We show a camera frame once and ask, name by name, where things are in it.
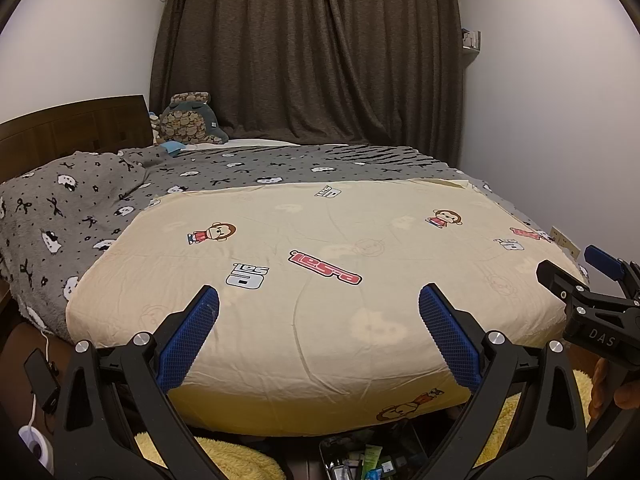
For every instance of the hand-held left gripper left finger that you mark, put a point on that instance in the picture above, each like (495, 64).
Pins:
(192, 345)

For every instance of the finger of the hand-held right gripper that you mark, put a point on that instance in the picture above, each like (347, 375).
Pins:
(605, 261)
(555, 275)

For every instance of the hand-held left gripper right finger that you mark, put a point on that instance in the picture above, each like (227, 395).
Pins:
(450, 345)

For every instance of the black bin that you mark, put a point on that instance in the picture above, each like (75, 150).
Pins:
(400, 442)

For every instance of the person's right hand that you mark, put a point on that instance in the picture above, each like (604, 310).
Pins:
(600, 380)

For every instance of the yellow fluffy rug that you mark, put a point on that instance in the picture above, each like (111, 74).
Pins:
(235, 456)

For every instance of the black flat device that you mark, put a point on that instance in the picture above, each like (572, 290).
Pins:
(40, 377)

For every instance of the cream cartoon print quilt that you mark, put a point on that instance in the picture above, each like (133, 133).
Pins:
(310, 220)

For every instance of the grey patterned blanket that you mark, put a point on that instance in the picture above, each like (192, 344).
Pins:
(90, 195)

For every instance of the white round power adapter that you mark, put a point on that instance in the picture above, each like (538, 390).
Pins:
(36, 447)

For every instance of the small blue cloth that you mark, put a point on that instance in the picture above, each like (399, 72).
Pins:
(171, 149)

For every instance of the zebra striped grey cloth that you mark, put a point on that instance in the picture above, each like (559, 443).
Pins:
(390, 153)

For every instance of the white pillow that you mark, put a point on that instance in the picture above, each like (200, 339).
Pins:
(250, 143)

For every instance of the brown patterned plush toy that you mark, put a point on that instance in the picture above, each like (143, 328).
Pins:
(185, 122)

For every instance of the brown wooden headboard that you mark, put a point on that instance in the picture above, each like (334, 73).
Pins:
(65, 130)

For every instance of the dark grey curtain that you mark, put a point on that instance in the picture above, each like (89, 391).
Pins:
(310, 50)

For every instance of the wall socket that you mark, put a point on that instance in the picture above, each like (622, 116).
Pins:
(565, 240)

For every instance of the small wall shelf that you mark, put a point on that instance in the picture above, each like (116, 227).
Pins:
(471, 40)

